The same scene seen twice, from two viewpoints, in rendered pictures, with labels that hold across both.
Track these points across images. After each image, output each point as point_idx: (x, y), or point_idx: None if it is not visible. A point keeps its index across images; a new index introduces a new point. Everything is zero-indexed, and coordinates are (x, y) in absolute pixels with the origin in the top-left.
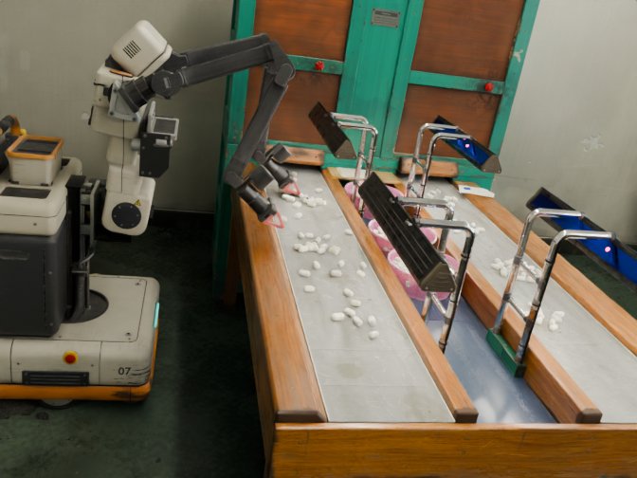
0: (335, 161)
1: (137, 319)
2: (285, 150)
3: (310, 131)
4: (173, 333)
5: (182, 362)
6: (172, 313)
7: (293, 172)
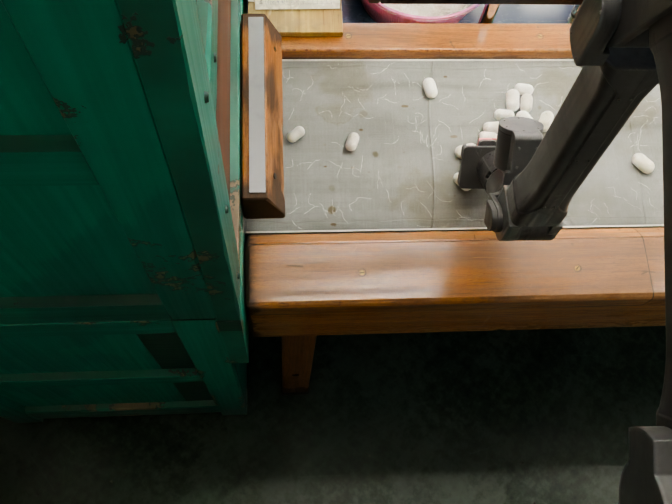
0: (242, 1)
1: None
2: (543, 128)
3: (227, 22)
4: (397, 492)
5: (496, 468)
6: (318, 502)
7: (296, 134)
